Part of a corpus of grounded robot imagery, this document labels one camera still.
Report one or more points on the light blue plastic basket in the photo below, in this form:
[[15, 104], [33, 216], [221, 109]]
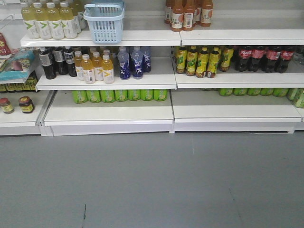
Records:
[[105, 20]]

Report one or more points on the blue sports drink bottle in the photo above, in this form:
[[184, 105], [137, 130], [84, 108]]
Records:
[[146, 58], [137, 57], [123, 59]]

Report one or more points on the yellow lemon tea bottle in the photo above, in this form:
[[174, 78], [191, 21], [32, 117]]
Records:
[[191, 61], [181, 58], [203, 58], [226, 55], [213, 62]]

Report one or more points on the orange juice bottle white label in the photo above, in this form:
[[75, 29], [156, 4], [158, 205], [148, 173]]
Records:
[[98, 68], [88, 69], [108, 69], [78, 65]]

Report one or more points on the orange C100 drink bottle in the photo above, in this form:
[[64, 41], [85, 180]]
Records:
[[188, 15], [206, 13], [177, 16]]

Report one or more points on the white store shelving unit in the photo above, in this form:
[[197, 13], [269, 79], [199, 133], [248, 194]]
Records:
[[189, 108]]

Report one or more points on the dark drink bottle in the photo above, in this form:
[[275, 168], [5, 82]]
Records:
[[69, 58], [47, 63], [60, 60]]

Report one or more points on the coca cola bottle red label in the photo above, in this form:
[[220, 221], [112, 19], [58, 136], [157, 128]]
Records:
[[286, 55], [244, 54], [256, 55], [272, 55]]

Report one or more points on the pale green drink bottle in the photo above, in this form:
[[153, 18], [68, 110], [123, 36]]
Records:
[[54, 21], [28, 17], [67, 19], [41, 20]]

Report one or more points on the sauce jar red lid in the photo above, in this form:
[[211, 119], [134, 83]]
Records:
[[26, 105], [6, 106]]

